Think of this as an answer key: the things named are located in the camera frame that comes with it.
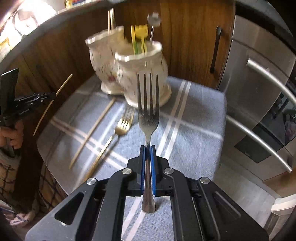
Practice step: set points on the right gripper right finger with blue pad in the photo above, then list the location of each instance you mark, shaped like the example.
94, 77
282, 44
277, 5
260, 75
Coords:
183, 193

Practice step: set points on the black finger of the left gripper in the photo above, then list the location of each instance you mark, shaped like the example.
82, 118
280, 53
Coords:
47, 96

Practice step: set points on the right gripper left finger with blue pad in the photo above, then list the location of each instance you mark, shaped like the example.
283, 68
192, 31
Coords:
111, 194

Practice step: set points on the gold metal fork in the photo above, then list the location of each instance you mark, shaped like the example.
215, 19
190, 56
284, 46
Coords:
122, 127

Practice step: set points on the silver metal fork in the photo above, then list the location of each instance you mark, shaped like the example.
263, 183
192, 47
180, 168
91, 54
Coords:
148, 120

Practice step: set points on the plaid sleeve forearm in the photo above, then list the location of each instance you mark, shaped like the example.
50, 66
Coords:
23, 198

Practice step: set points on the person's left hand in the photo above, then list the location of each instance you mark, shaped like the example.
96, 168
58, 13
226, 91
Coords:
14, 134

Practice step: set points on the grey plaid table cloth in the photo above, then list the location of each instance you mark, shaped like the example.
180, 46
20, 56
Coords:
189, 135

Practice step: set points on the white ceramic double utensil holder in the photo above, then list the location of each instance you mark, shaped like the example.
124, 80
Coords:
122, 72

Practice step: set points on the chopsticks standing in holder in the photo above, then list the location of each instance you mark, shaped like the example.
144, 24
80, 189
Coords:
110, 20

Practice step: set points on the yellow plastic utensil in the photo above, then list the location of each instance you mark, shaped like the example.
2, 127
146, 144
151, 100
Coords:
139, 32

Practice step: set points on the stainless steel oven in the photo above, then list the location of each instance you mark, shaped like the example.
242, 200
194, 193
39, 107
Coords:
256, 102

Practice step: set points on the lower steel oven handle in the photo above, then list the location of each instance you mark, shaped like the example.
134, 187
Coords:
260, 141

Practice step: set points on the steel oven handle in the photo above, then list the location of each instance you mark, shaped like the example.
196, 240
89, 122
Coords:
260, 141
273, 79

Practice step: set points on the upper steel oven handle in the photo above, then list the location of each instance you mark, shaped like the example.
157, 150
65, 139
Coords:
273, 79

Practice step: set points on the black cabinet door handle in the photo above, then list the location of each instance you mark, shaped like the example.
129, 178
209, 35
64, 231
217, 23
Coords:
217, 40

